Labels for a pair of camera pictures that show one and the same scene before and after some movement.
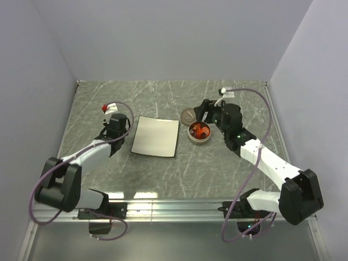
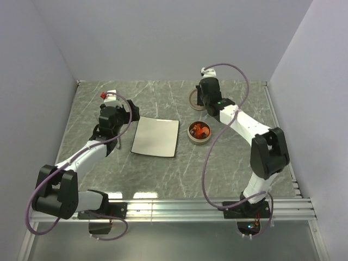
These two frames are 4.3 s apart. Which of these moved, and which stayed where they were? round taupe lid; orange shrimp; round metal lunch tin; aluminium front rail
Moved: round taupe lid
Stayed: aluminium front rail; orange shrimp; round metal lunch tin
